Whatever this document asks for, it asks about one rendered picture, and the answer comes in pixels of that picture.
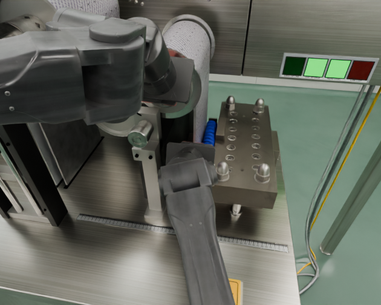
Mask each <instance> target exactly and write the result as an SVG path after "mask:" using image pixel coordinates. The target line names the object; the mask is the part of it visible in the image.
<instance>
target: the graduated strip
mask: <svg viewBox="0 0 381 305"><path fill-rule="evenodd" d="M76 220H81V221H88V222H93V223H100V224H104V225H112V226H120V227H124V228H131V229H139V230H143V231H151V232H158V233H162V234H170V235H176V233H175V231H174V229H173V227H169V226H162V225H154V224H149V223H142V222H137V221H129V220H122V219H117V218H110V217H102V216H98V215H90V214H83V213H80V214H79V215H78V217H77V218H76ZM217 237H218V242H220V243H228V244H235V245H240V246H247V247H251V248H259V249H266V250H271V251H278V252H285V253H289V251H288V245H287V244H280V243H272V242H268V241H261V240H252V239H248V238H241V237H233V236H228V235H221V234H217Z"/></svg>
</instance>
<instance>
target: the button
mask: <svg viewBox="0 0 381 305"><path fill-rule="evenodd" d="M229 283H230V286H231V290H232V293H233V298H234V300H235V305H241V281H240V280H234V279H230V278H229Z"/></svg>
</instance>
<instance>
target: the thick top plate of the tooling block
mask: <svg viewBox="0 0 381 305"><path fill-rule="evenodd" d="M225 105H226V102H222V103H221V110H220V116H219V117H225V118H227V119H226V129H225V133H224V141H223V140H215V145H214V147H215V148H216V151H215V161H214V164H215V169H216V167H217V165H218V164H219V163H220V162H226V163H227V164H228V169H229V179H228V180H227V181H226V182H218V184H217V185H214V186H213V187H212V194H213V200H214V201H215V202H222V203H231V204H236V205H244V206H253V207H258V208H267V209H273V207H274V204H275V200H276V197H277V195H278V187H277V181H276V170H275V159H274V152H273V141H272V130H271V124H270V113H269V106H268V105H264V112H263V113H256V112H254V111H253V109H254V107H255V104H248V103H235V109H234V110H233V111H228V110H226V109H225V108H224V107H225ZM262 163H266V164H268V166H269V167H270V177H269V178H270V180H269V182H268V183H266V184H260V183H258V182H256V181H255V179H254V175H255V174H256V170H257V169H258V167H259V165H260V164H262Z"/></svg>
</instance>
